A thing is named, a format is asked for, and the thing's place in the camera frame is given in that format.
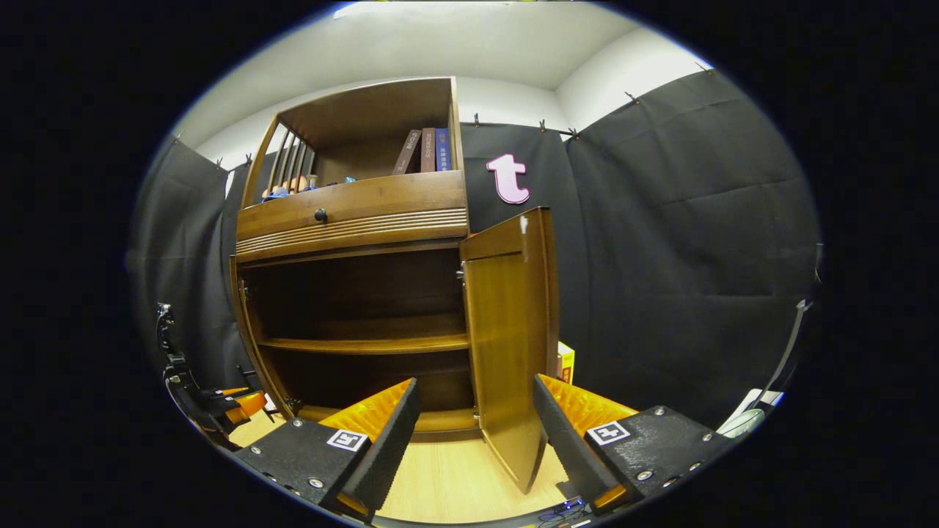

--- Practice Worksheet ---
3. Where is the wooden inner shelf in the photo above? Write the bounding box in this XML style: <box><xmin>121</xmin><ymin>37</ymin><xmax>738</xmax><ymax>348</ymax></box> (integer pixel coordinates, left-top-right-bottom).
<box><xmin>257</xmin><ymin>333</ymin><xmax>471</xmax><ymax>357</ymax></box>

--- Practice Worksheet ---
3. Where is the wooden double-door shoe cabinet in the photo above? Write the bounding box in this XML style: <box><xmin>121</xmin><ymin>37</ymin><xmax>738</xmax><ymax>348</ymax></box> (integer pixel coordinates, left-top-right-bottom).
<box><xmin>229</xmin><ymin>76</ymin><xmax>485</xmax><ymax>444</ymax></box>

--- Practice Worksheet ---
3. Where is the wooden cabinet drawer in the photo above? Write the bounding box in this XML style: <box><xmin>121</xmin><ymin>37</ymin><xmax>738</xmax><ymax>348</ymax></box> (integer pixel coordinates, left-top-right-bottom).
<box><xmin>235</xmin><ymin>170</ymin><xmax>470</xmax><ymax>265</ymax></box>

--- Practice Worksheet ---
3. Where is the white round base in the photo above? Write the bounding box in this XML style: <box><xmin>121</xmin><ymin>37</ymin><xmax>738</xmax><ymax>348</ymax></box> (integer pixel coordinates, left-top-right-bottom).
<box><xmin>717</xmin><ymin>389</ymin><xmax>784</xmax><ymax>439</ymax></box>

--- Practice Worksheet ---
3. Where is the leaning brown book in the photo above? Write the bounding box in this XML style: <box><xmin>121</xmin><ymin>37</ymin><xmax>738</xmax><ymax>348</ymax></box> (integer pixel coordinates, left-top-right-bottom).
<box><xmin>392</xmin><ymin>129</ymin><xmax>423</xmax><ymax>176</ymax></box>

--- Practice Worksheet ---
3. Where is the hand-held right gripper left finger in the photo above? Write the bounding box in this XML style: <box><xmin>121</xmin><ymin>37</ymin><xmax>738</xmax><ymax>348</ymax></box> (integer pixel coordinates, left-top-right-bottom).
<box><xmin>233</xmin><ymin>377</ymin><xmax>421</xmax><ymax>523</ymax></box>

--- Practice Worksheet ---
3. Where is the grey stand pole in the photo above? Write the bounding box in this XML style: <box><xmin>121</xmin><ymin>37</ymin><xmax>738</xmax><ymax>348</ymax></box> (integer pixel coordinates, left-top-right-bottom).
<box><xmin>759</xmin><ymin>297</ymin><xmax>815</xmax><ymax>411</ymax></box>

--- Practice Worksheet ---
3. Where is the black backdrop cloth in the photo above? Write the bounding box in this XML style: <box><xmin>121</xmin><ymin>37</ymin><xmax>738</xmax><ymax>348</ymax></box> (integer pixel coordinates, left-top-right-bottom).
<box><xmin>125</xmin><ymin>70</ymin><xmax>822</xmax><ymax>430</ymax></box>

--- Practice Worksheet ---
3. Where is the wooden cabinet door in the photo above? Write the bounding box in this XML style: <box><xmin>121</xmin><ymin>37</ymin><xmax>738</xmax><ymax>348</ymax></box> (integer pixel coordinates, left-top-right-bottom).
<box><xmin>459</xmin><ymin>206</ymin><xmax>560</xmax><ymax>494</ymax></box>
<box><xmin>229</xmin><ymin>255</ymin><xmax>298</xmax><ymax>420</ymax></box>

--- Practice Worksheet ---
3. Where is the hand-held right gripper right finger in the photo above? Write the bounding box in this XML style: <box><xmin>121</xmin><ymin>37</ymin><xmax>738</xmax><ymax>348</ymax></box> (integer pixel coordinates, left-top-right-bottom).
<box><xmin>533</xmin><ymin>374</ymin><xmax>738</xmax><ymax>518</ymax></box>

